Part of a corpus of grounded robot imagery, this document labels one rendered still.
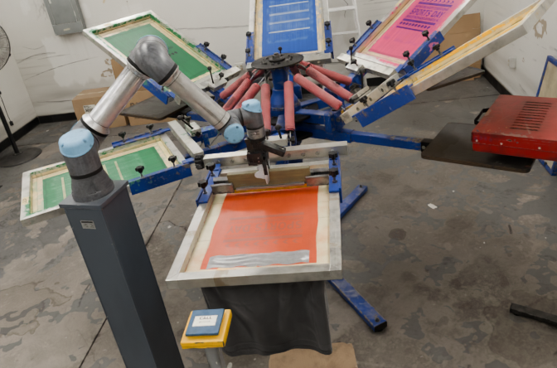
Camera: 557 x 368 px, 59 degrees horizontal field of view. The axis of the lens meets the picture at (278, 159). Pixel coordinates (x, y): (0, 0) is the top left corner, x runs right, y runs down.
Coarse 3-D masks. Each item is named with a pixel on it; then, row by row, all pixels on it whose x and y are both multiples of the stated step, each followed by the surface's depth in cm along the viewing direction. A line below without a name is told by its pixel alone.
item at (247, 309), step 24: (216, 288) 176; (240, 288) 175; (264, 288) 174; (288, 288) 174; (312, 288) 173; (240, 312) 181; (264, 312) 180; (288, 312) 180; (312, 312) 178; (240, 336) 188; (264, 336) 185; (288, 336) 186; (312, 336) 184
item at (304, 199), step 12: (276, 192) 214; (288, 192) 212; (300, 192) 211; (312, 192) 209; (276, 204) 205; (288, 204) 204; (300, 204) 202; (312, 204) 201; (312, 216) 192; (312, 228) 185; (312, 240) 178; (264, 252) 176; (312, 252) 172; (276, 264) 169; (288, 264) 168
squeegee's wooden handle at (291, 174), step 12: (276, 168) 211; (288, 168) 209; (300, 168) 208; (228, 180) 213; (240, 180) 213; (252, 180) 212; (264, 180) 212; (276, 180) 211; (288, 180) 211; (300, 180) 210
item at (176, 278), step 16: (224, 176) 231; (336, 192) 199; (208, 208) 208; (336, 208) 189; (192, 224) 194; (336, 224) 179; (192, 240) 184; (336, 240) 170; (176, 256) 176; (336, 256) 163; (176, 272) 168; (192, 272) 166; (208, 272) 165; (224, 272) 164; (240, 272) 163; (256, 272) 161; (272, 272) 160; (288, 272) 159; (304, 272) 158; (320, 272) 157; (336, 272) 157; (176, 288) 166
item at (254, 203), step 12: (252, 192) 217; (264, 192) 215; (228, 204) 211; (240, 204) 209; (252, 204) 208; (264, 204) 206; (228, 216) 202; (216, 228) 195; (216, 240) 187; (216, 252) 181; (228, 252) 180; (240, 252) 178; (252, 252) 177; (204, 264) 175
